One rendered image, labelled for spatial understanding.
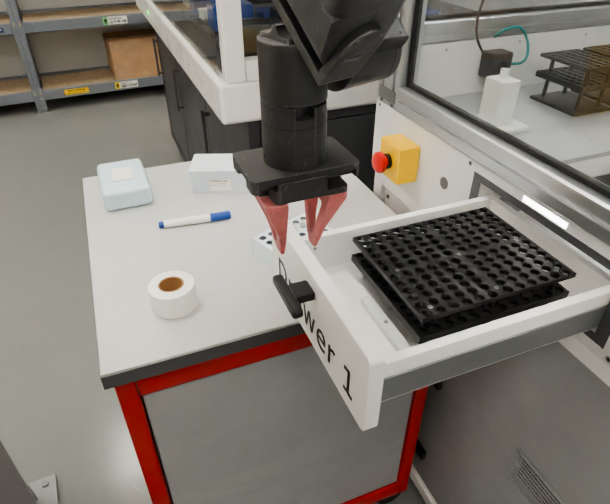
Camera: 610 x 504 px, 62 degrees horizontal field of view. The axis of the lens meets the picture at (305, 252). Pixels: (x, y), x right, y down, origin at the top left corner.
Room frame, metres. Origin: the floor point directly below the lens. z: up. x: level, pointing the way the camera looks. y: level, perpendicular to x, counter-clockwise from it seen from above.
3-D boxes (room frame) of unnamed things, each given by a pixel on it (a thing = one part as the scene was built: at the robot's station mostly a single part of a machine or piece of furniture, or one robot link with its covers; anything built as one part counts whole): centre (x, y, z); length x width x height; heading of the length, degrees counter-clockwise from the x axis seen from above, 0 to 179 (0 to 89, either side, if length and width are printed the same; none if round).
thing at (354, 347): (0.46, -0.02, 0.87); 0.29 x 0.02 x 0.11; 22
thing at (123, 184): (0.96, 0.38, 0.78); 0.15 x 0.10 x 0.04; 23
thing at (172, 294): (0.60, 0.20, 0.78); 0.07 x 0.07 x 0.04
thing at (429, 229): (0.54, -0.20, 0.87); 0.22 x 0.18 x 0.06; 112
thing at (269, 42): (0.43, 0.00, 1.17); 0.07 x 0.06 x 0.07; 128
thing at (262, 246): (0.74, 0.02, 0.78); 0.12 x 0.08 x 0.04; 133
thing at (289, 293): (0.45, 0.01, 0.91); 0.07 x 0.04 x 0.01; 22
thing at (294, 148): (0.42, 0.01, 1.11); 0.10 x 0.07 x 0.07; 112
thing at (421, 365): (0.54, -0.21, 0.86); 0.40 x 0.26 x 0.06; 112
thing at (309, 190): (0.43, 0.01, 1.04); 0.07 x 0.07 x 0.09; 22
